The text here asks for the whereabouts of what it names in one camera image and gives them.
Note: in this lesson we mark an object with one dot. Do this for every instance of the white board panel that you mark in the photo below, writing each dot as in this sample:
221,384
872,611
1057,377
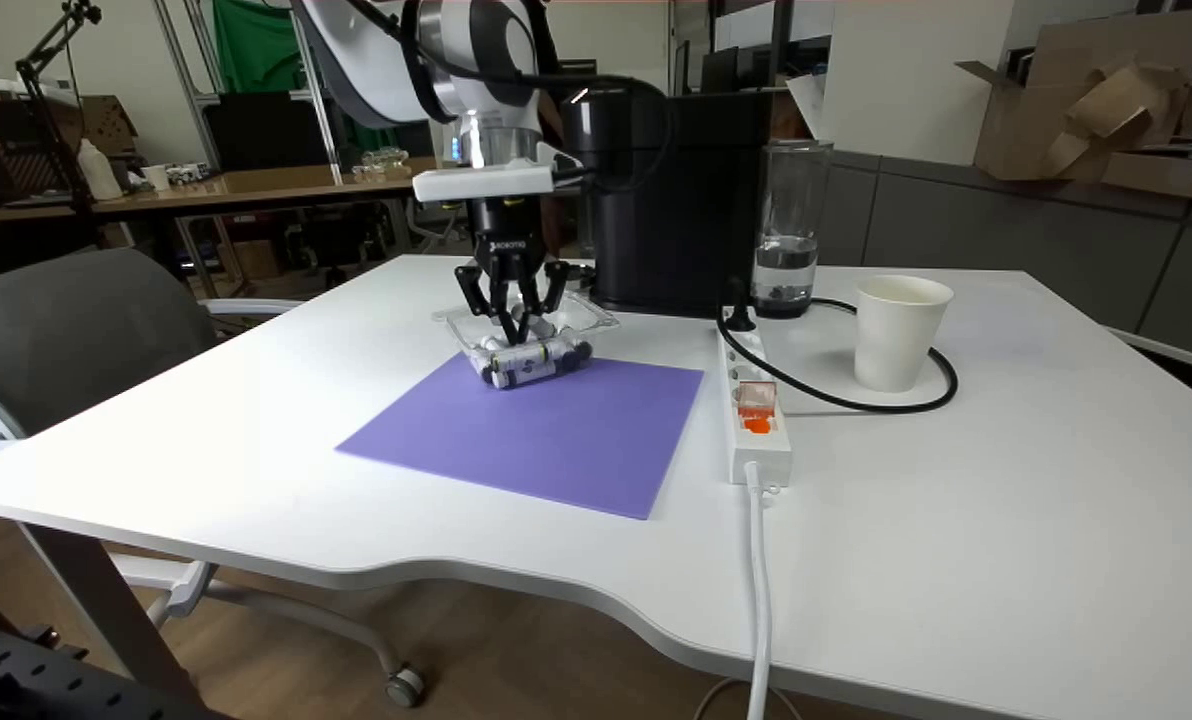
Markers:
916,83

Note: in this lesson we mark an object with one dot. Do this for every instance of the grey table leg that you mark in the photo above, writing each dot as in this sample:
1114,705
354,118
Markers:
101,615

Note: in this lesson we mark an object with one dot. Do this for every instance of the green cloth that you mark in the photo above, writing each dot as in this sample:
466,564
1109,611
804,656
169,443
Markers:
258,44

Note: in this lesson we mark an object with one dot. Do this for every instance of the open cardboard box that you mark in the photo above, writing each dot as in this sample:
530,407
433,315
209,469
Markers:
1091,122

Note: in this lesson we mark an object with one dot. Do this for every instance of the white power strip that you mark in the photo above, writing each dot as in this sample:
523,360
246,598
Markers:
762,433

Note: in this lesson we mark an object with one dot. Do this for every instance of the clear plastic bag with items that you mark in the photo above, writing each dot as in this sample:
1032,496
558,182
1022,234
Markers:
586,326

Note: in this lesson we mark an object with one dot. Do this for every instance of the grey office chair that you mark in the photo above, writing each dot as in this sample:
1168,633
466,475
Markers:
78,332

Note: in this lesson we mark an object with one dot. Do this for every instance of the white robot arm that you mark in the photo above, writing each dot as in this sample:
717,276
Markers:
397,52

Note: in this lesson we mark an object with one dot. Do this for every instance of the white paper cup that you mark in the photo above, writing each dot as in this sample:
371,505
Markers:
900,332

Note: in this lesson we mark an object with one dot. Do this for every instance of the glass carafe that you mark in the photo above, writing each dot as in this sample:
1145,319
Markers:
786,265

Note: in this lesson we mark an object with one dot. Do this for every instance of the grey counter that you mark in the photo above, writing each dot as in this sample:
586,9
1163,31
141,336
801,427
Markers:
1022,241

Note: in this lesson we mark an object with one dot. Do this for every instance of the black perforated rack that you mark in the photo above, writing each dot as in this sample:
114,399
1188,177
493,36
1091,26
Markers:
36,680

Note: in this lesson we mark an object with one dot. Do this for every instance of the white tube orange band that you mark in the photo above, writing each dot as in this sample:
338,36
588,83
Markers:
575,353

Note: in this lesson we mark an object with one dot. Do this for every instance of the white jug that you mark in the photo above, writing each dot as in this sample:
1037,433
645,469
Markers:
97,172

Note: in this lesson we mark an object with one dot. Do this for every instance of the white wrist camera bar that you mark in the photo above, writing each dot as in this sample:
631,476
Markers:
482,182

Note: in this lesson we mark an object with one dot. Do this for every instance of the black coffee machine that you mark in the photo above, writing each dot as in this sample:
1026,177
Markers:
680,203

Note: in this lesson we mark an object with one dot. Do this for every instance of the wooden table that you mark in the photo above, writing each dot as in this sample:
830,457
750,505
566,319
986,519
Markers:
261,185

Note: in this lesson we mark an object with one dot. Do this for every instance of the brown cardboard box stack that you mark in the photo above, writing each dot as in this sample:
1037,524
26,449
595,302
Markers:
10,135

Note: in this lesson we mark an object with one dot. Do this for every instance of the black monitor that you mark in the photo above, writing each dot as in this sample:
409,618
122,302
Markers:
266,135

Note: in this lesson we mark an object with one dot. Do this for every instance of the purple mat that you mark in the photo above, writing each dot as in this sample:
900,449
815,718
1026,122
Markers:
558,443

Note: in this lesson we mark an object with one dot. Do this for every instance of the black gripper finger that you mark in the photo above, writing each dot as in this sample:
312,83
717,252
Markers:
558,280
475,284

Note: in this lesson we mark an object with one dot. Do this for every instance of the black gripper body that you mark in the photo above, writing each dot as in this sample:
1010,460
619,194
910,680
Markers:
506,241

